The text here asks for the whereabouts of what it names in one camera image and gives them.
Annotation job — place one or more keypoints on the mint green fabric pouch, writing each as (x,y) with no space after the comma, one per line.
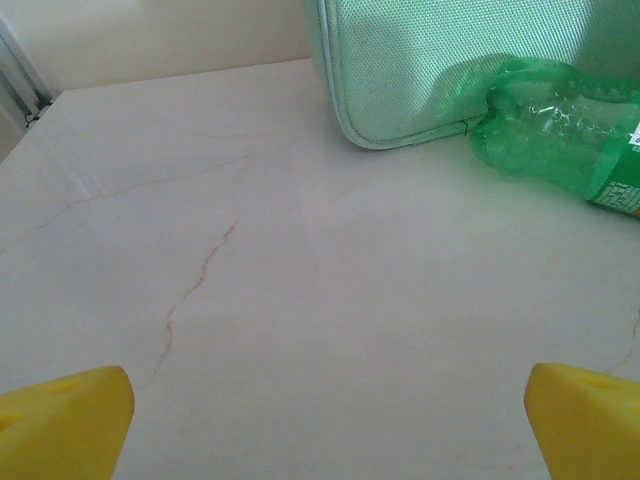
(400,75)

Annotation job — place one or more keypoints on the green plastic soda bottle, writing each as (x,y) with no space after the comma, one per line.
(550,140)

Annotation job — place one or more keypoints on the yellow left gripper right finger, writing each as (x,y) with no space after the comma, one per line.
(590,430)

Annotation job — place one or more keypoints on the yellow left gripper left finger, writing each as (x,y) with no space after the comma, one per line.
(60,430)

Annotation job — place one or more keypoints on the aluminium frame post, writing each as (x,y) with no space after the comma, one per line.
(20,70)

